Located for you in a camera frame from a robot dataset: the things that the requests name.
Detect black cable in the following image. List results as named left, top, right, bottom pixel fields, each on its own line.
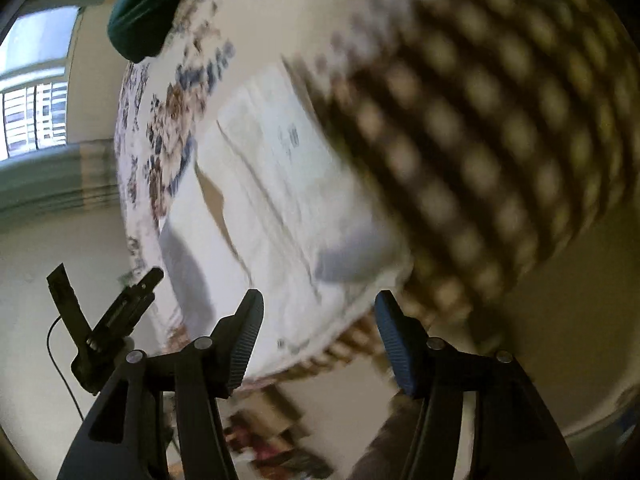
left=46, top=312, right=86, bottom=423

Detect barred window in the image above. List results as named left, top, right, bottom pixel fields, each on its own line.
left=0, top=7, right=81, bottom=161

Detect white pants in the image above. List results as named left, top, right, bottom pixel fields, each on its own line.
left=159, top=62, right=416, bottom=361

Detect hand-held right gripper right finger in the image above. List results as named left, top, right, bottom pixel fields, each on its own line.
left=374, top=290, right=581, bottom=480

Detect teal fleece blanket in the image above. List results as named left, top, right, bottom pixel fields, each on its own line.
left=107, top=0, right=211, bottom=63

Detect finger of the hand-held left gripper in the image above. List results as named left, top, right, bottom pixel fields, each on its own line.
left=46, top=262, right=93, bottom=346
left=95, top=267, right=165, bottom=343

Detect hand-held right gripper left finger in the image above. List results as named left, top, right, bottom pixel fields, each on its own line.
left=56, top=288, right=266, bottom=480

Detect bed with floral sheet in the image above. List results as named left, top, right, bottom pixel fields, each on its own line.
left=112, top=0, right=631, bottom=391

